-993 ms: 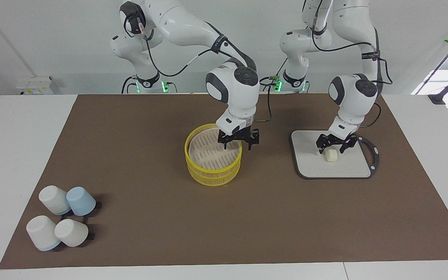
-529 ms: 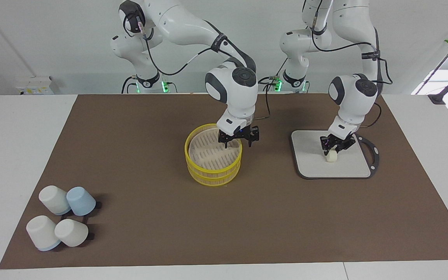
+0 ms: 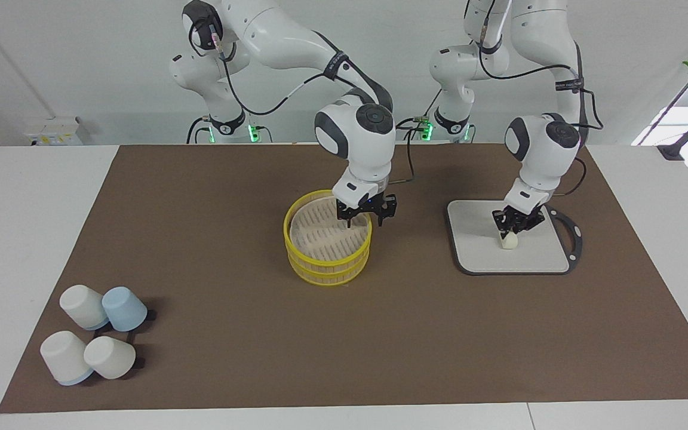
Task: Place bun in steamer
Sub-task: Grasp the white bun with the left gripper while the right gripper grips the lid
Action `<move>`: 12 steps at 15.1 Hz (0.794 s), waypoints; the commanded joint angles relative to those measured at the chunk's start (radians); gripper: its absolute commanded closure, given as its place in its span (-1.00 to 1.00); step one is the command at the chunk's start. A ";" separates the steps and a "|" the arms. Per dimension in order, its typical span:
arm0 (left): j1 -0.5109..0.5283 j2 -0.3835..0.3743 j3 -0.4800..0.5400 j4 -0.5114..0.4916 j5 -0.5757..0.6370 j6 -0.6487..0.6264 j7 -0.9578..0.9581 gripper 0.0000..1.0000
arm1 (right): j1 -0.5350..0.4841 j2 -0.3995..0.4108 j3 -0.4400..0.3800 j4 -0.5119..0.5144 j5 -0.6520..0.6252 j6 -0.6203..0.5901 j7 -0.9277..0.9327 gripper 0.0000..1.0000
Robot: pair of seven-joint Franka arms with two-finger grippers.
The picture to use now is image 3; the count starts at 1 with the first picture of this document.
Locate yellow steamer basket with liner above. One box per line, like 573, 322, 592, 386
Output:
284, 190, 373, 265

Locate white steamer liner sheet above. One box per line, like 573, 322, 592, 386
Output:
289, 195, 369, 250

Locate grey cutting board dark rim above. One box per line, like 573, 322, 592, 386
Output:
444, 199, 583, 276

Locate brown table mat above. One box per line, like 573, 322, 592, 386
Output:
0, 142, 688, 414

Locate light blue plastic cup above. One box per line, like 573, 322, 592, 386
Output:
102, 287, 148, 333

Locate white power box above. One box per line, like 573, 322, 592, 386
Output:
24, 116, 82, 146

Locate white cup with blue rim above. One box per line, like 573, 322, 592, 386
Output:
40, 330, 94, 386

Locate black base cable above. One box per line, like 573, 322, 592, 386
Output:
186, 117, 210, 145
395, 90, 441, 142

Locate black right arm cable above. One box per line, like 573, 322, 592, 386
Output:
210, 30, 416, 183

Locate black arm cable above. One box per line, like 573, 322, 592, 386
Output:
478, 0, 605, 196
210, 30, 416, 183

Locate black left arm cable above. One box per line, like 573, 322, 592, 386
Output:
478, 0, 605, 196

